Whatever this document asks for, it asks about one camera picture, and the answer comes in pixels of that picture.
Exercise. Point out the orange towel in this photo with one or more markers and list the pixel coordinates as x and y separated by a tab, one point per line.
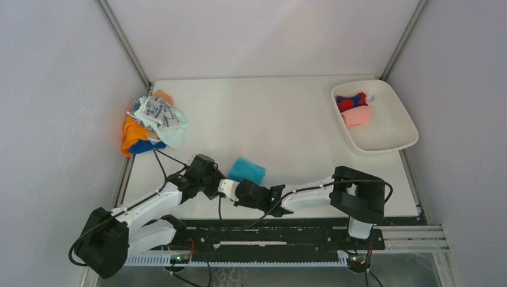
132	131

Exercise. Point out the bright blue towel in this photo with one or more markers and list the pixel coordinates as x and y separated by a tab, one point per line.
243	169

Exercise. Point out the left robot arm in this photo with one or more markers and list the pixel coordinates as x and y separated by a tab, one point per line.
111	237

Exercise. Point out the red blue rolled towel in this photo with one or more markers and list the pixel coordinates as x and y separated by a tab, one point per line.
347	103

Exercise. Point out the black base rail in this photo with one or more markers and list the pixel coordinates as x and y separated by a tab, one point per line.
273	241

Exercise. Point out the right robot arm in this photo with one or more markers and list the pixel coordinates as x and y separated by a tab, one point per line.
359	195

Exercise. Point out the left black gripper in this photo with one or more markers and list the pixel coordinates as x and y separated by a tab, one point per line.
217	177

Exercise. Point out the white plastic tray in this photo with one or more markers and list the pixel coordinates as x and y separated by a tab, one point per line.
390	128

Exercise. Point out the pink rolled towel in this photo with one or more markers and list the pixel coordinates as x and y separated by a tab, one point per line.
356	116

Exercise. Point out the mint green towel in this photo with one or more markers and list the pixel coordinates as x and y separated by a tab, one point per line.
172	136

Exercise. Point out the dark blue towel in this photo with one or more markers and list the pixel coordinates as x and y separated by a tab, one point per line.
143	146

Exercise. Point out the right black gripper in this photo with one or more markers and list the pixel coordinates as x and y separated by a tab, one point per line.
241	201

